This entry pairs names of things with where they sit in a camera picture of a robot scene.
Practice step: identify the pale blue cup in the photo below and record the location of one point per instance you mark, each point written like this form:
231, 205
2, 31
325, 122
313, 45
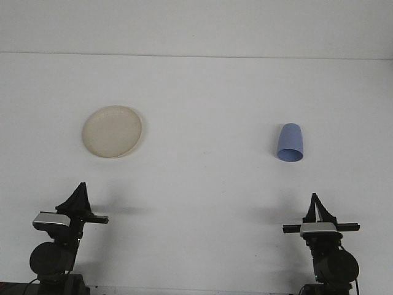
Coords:
290, 138

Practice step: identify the pale round plate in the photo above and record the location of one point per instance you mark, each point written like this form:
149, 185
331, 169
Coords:
112, 132

